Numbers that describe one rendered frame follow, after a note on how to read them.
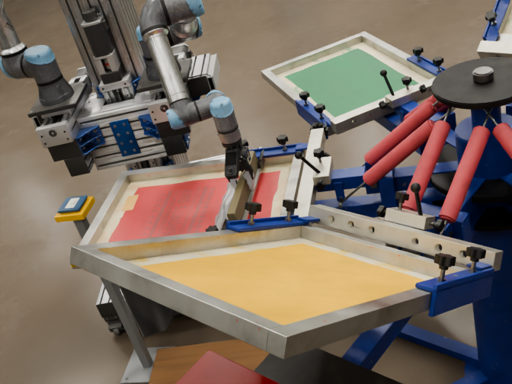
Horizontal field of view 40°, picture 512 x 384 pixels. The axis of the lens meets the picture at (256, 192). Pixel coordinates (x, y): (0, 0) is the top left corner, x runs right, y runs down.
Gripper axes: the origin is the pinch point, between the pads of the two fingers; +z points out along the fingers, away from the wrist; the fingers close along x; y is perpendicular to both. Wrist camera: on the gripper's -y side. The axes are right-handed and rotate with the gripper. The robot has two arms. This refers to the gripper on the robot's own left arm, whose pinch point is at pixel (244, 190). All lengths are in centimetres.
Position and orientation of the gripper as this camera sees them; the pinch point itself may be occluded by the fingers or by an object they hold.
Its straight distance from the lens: 250.9
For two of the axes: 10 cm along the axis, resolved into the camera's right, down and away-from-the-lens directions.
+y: 1.6, -5.7, 8.1
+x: -9.6, 1.1, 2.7
